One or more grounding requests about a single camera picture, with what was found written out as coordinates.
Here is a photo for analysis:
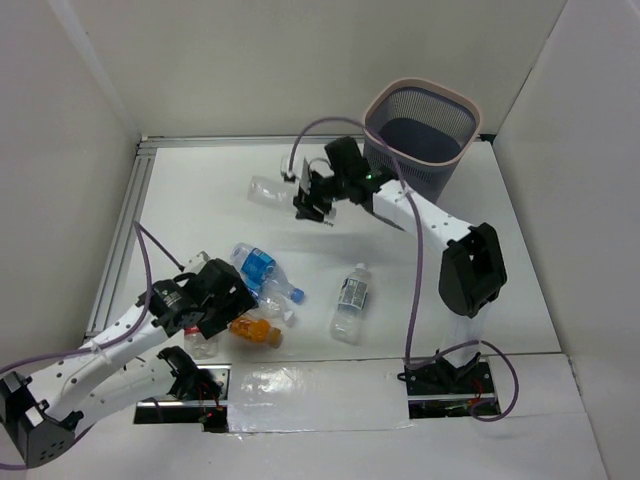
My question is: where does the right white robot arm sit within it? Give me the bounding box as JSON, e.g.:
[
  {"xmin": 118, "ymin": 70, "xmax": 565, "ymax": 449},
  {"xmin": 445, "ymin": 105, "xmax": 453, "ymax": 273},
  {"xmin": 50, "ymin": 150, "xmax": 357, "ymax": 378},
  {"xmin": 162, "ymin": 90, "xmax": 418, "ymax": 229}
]
[{"xmin": 284, "ymin": 136, "xmax": 507, "ymax": 392}]

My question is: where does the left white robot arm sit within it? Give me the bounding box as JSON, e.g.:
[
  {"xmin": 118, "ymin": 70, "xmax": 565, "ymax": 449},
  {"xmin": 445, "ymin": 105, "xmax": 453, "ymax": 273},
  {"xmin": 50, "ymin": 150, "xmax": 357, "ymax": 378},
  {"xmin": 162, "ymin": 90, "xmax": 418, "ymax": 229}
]
[{"xmin": 1, "ymin": 258, "xmax": 256, "ymax": 469}]

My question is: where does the clear tape sheet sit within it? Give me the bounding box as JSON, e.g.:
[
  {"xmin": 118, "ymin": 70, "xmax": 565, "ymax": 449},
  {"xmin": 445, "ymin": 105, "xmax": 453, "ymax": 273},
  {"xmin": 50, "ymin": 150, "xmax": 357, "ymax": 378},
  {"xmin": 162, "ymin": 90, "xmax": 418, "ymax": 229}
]
[{"xmin": 227, "ymin": 359, "xmax": 412, "ymax": 433}]

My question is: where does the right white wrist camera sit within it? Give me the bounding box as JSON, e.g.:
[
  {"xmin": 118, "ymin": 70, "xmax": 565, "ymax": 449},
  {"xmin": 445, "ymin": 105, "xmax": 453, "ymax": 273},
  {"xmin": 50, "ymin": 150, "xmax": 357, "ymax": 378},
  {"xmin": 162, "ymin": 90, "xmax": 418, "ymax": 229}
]
[{"xmin": 280, "ymin": 155, "xmax": 306, "ymax": 183}]

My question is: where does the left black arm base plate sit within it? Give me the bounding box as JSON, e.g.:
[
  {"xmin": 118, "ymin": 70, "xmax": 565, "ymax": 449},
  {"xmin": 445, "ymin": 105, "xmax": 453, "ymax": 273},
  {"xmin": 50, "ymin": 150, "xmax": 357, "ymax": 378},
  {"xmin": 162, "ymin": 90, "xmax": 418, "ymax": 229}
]
[{"xmin": 133, "ymin": 364, "xmax": 231, "ymax": 434}]

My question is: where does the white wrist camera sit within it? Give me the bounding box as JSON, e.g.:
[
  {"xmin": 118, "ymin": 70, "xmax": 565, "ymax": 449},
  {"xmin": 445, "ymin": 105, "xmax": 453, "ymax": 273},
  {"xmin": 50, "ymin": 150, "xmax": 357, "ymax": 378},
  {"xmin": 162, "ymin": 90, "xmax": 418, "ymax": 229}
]
[
  {"xmin": 280, "ymin": 155, "xmax": 306, "ymax": 183},
  {"xmin": 184, "ymin": 251, "xmax": 211, "ymax": 274}
]

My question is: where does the orange juice bottle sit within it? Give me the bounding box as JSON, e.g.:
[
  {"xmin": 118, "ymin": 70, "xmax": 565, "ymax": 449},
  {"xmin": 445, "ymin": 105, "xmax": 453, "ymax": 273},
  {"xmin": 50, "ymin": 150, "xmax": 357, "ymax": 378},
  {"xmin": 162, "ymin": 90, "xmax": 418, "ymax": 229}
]
[{"xmin": 229, "ymin": 316, "xmax": 282, "ymax": 348}]

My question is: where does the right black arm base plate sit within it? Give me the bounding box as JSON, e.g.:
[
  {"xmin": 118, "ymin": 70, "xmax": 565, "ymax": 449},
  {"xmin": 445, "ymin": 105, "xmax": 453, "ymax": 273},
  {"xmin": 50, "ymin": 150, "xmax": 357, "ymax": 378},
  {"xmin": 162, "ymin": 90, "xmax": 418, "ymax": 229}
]
[{"xmin": 397, "ymin": 356, "xmax": 501, "ymax": 420}]

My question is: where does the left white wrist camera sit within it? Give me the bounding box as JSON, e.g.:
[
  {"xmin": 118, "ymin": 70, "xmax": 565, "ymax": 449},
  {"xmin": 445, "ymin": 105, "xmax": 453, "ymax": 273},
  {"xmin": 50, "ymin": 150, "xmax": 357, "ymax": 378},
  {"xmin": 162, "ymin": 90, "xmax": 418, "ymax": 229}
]
[{"xmin": 184, "ymin": 251, "xmax": 211, "ymax": 274}]

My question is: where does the clear bottle white blue label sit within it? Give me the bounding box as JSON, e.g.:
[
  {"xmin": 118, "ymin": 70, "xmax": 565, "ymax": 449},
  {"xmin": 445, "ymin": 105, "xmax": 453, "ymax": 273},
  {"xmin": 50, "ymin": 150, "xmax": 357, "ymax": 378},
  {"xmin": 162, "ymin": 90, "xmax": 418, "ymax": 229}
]
[{"xmin": 329, "ymin": 263, "xmax": 371, "ymax": 345}]

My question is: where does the grey mesh waste bin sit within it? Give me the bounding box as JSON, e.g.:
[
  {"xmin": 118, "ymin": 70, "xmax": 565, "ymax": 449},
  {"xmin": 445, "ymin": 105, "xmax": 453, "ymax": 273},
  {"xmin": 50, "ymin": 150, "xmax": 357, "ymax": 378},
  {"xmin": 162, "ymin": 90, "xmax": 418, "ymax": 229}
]
[{"xmin": 363, "ymin": 78, "xmax": 482, "ymax": 203}]

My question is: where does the clear unlabelled plastic bottle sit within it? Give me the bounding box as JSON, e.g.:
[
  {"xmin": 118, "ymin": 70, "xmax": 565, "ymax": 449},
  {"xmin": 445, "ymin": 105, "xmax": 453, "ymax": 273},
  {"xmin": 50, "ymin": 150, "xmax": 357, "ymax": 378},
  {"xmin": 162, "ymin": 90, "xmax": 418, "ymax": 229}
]
[{"xmin": 247, "ymin": 176, "xmax": 297, "ymax": 211}]

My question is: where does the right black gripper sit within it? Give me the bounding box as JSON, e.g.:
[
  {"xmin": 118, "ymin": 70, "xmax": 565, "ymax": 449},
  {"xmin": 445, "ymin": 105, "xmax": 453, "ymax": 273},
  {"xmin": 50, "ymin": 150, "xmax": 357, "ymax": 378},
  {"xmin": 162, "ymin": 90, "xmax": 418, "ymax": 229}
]
[{"xmin": 293, "ymin": 169, "xmax": 349, "ymax": 224}]

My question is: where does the blue label bottle white cap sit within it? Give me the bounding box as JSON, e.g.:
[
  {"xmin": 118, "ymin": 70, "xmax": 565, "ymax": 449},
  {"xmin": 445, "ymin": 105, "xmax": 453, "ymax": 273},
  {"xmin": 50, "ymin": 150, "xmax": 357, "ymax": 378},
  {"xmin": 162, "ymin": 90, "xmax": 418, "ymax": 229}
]
[{"xmin": 251, "ymin": 293, "xmax": 296, "ymax": 327}]

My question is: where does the red label water bottle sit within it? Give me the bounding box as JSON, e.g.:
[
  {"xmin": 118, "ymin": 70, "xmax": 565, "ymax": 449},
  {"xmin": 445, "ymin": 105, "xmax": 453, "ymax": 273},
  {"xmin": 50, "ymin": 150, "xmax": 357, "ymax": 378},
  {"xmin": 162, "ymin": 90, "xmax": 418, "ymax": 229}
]
[{"xmin": 184, "ymin": 326, "xmax": 219, "ymax": 360}]

